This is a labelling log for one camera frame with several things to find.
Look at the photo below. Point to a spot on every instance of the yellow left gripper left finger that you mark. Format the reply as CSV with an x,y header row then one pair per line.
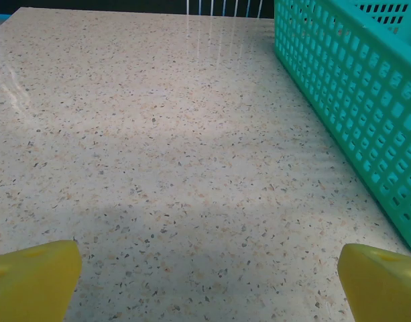
x,y
31,281

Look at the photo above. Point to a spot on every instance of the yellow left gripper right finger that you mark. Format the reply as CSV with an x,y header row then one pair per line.
x,y
383,288

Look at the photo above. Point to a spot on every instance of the teal plastic basket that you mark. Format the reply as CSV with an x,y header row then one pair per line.
x,y
359,84

